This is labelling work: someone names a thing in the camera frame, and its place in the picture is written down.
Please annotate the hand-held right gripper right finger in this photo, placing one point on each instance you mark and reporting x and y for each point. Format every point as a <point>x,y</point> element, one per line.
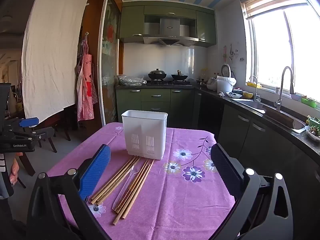
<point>223,167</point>

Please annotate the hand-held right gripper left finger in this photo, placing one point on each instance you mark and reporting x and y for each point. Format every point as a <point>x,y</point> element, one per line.
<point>96,170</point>

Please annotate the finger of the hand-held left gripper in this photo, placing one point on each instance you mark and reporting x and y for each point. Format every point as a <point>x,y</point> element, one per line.
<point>42,133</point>
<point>28,122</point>

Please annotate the clear plastic spoon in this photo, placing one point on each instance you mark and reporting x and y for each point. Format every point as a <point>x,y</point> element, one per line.
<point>134,172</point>

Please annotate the pile of wooden chopsticks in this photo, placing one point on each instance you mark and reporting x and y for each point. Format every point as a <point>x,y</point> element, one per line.
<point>140,180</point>

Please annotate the white plastic utensil holder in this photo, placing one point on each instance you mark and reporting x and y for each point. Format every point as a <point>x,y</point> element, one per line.
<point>143,125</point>

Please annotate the person's left hand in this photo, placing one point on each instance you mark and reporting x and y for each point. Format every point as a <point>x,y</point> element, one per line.
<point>14,171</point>

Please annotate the dark wooden chair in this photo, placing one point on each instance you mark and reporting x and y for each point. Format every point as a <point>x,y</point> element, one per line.
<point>66,127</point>

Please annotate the white thermos jug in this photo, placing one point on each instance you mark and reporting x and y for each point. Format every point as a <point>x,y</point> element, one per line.
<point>12,102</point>

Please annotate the dark sink counter cabinets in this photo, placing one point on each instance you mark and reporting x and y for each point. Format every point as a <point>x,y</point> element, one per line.
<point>255,142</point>

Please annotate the pink floral tablecloth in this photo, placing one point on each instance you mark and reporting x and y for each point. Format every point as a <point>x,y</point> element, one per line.
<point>175,200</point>

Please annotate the red checkered apron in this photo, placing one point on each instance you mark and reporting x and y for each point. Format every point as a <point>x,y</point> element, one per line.
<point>86,92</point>

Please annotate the steel kitchen sink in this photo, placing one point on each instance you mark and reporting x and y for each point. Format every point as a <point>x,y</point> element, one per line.
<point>247,103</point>

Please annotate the white hanging sheet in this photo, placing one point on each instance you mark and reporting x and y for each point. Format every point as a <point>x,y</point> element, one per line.
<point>52,55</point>

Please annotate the brown wooden board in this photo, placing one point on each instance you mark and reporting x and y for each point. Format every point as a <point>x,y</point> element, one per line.
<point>280,118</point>

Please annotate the yellow bowl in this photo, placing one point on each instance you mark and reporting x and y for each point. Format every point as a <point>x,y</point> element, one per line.
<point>247,95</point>

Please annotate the white plastic bucket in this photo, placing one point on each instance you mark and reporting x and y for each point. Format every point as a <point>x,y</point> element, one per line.
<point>225,86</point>

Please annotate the small steel faucet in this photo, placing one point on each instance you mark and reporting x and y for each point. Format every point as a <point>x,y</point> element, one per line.
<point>255,90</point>

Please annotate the white rice cooker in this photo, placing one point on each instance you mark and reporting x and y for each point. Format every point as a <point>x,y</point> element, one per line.
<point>212,84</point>

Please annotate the sliding glass door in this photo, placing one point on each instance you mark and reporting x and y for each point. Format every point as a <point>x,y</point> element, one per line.
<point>110,80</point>

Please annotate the yellow basket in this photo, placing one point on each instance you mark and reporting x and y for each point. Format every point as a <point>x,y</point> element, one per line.
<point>253,85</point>

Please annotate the small steel pot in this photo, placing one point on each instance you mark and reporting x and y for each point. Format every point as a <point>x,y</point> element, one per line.
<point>202,82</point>

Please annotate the green lower kitchen cabinets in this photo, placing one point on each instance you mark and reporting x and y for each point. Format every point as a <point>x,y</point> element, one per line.
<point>155,96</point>

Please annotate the green kitchen cabinets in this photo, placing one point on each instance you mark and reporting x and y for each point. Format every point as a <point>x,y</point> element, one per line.
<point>131,20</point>
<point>155,96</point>

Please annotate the white dish with plants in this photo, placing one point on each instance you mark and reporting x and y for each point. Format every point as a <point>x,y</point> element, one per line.
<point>313,135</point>

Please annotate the plastic bag of greens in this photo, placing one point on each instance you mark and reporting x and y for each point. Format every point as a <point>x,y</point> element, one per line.
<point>131,80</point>

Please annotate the black gas stove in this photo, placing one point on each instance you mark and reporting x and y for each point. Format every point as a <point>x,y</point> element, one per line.
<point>168,83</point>

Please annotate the tall steel faucet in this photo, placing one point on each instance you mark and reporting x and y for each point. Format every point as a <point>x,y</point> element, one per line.
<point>282,85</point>

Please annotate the small potted succulent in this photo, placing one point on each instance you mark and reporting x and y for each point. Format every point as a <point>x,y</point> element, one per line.
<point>314,121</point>

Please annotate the green plastic container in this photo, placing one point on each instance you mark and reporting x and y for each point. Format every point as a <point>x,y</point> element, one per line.
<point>308,102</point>

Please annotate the black wok with lid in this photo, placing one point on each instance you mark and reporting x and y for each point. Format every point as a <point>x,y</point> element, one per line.
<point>157,75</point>

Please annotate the hanging kitchen tools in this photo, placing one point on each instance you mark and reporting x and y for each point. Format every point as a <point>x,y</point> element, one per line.
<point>228,52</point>

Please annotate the kitchen window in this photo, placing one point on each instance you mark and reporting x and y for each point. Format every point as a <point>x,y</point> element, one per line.
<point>275,50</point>

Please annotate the green upper kitchen cabinets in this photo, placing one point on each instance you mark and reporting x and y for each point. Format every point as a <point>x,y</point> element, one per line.
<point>131,20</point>

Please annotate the steel range hood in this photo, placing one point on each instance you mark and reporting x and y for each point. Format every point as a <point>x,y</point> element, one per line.
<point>170,27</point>

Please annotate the roller window blind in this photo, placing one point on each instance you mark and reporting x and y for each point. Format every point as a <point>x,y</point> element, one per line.
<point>270,6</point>

